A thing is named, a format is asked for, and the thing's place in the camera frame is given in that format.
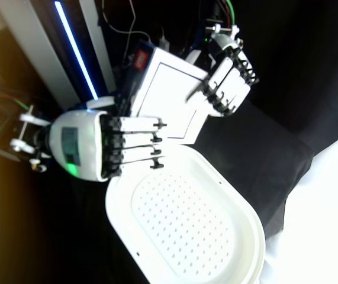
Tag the blue white light strip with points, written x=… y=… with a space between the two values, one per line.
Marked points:
x=75 y=48

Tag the white robot column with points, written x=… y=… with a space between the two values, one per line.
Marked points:
x=38 y=44

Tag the black cloth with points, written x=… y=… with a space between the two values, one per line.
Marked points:
x=245 y=165

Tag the white box with blue side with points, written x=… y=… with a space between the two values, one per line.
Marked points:
x=168 y=94

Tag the small white plug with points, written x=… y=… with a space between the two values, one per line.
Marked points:
x=162 y=40

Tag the white sheet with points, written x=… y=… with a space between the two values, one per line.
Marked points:
x=319 y=213

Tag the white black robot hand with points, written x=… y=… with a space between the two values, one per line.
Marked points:
x=231 y=85
x=80 y=142

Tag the white perforated oval tray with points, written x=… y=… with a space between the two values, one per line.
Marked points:
x=186 y=222

